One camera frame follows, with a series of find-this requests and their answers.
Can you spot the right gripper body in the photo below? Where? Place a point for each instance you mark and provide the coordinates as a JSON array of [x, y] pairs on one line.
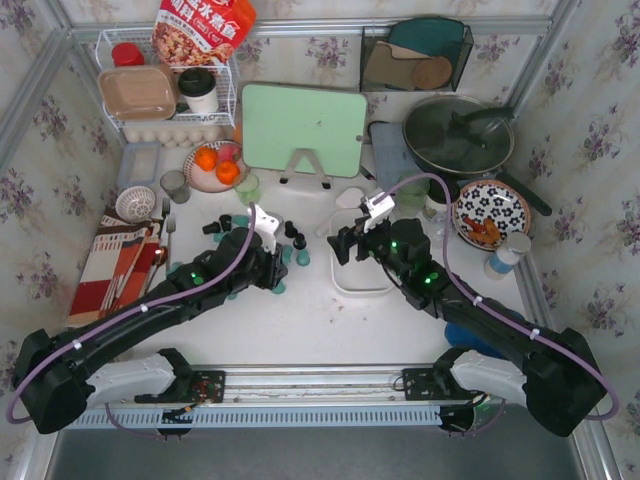
[[358, 244]]

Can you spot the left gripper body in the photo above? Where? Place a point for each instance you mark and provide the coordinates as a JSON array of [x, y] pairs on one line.
[[275, 270]]

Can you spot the white storage basket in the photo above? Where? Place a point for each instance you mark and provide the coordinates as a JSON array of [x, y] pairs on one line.
[[356, 279]]

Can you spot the black coffee capsule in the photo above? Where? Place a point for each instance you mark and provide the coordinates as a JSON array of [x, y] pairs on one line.
[[290, 230], [211, 228], [299, 242], [225, 222]]

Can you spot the blue cloth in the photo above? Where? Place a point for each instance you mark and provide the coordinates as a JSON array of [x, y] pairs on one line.
[[460, 337]]

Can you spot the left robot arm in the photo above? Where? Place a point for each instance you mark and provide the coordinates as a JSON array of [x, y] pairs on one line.
[[51, 374]]

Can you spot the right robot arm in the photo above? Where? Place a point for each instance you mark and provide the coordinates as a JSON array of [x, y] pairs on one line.
[[552, 374]]

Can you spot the coffee cup on rack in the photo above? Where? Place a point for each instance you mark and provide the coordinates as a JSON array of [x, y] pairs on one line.
[[198, 86]]

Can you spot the white plastic scoop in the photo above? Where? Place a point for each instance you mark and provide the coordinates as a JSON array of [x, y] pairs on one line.
[[348, 199]]

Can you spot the green plastic tumbler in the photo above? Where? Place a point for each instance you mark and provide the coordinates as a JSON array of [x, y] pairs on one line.
[[412, 195]]

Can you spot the white cup black lid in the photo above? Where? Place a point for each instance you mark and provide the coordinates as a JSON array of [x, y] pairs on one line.
[[435, 208]]

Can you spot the grey blue board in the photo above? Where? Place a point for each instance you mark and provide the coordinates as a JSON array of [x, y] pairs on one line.
[[393, 160]]

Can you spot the small green glass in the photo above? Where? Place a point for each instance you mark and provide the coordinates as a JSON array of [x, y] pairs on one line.
[[247, 187]]

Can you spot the red toy sausage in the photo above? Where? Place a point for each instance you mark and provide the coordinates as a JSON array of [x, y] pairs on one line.
[[475, 227]]

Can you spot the orange tangerine right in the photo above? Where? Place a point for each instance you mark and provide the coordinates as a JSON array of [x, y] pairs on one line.
[[227, 172]]

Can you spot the orange tangerine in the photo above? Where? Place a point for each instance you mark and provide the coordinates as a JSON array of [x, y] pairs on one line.
[[206, 158], [227, 172]]

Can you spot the floral patterned plate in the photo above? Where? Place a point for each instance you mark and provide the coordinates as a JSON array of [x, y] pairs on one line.
[[493, 199]]

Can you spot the copper spoon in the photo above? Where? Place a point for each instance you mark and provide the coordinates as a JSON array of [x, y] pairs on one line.
[[160, 255]]

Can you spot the orange toy food piece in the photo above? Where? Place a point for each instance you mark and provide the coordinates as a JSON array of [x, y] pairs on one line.
[[492, 230]]

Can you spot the plate with fruit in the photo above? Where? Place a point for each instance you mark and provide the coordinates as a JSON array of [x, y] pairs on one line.
[[207, 182]]

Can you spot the white bottle blue label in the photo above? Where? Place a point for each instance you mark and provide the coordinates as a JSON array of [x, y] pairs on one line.
[[509, 253]]

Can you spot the black frying pan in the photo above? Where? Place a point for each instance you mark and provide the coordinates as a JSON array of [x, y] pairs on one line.
[[465, 138]]

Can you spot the orange tangerine left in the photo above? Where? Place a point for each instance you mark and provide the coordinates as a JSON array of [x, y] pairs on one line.
[[206, 158]]

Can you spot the grey glass cup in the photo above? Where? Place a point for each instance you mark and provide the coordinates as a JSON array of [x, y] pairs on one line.
[[174, 184]]

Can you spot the white round strainer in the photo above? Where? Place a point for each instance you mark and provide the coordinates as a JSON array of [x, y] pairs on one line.
[[135, 204]]

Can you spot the striped red placemat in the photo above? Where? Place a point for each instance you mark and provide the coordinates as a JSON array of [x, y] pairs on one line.
[[117, 268]]

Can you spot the green cutting board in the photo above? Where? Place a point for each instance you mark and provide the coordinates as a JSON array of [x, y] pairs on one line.
[[277, 121]]

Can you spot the egg carton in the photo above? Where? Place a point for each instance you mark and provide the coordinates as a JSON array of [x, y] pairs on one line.
[[173, 137]]

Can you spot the clear blue-rim container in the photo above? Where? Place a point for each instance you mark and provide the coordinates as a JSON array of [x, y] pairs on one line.
[[139, 165]]

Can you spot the round cork coaster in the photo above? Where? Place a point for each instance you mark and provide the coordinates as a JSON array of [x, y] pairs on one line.
[[432, 73]]

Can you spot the black mesh organizer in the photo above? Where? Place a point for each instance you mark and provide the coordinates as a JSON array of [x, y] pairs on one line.
[[387, 60]]

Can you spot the beige lunch box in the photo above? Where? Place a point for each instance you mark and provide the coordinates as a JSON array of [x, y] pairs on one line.
[[139, 93]]

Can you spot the white wire rack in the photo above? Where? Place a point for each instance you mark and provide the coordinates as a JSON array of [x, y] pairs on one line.
[[226, 74]]

